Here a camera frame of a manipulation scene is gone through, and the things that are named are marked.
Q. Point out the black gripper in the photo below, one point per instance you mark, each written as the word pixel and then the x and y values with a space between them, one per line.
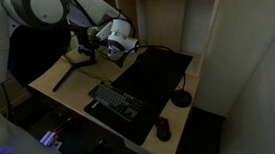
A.
pixel 100 41

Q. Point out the black headphone stand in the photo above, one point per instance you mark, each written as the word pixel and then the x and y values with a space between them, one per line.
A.
pixel 92 56

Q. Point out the black silver headphones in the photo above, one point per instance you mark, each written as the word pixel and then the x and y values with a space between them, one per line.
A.
pixel 84 51

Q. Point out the black monitor stand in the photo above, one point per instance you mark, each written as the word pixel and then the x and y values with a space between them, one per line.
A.
pixel 64 78

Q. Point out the grey mechanical keyboard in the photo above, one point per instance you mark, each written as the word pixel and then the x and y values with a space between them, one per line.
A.
pixel 117 100

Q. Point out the black desk mat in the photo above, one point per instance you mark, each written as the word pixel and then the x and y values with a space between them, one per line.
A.
pixel 154 75

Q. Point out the light wooden shelf hutch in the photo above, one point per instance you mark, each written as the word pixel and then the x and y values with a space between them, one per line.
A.
pixel 169 20

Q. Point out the black gooseneck desk lamp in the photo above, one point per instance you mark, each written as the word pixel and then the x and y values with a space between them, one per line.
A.
pixel 181 99

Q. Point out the wooden drawer cabinet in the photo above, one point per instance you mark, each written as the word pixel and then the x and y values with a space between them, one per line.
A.
pixel 15 94

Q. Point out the black red computer mouse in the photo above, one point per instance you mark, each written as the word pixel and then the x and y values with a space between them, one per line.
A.
pixel 163 130

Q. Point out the white lit block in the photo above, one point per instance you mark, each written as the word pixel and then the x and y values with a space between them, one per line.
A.
pixel 50 139

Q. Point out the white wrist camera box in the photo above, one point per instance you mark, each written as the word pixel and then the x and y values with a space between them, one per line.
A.
pixel 104 30

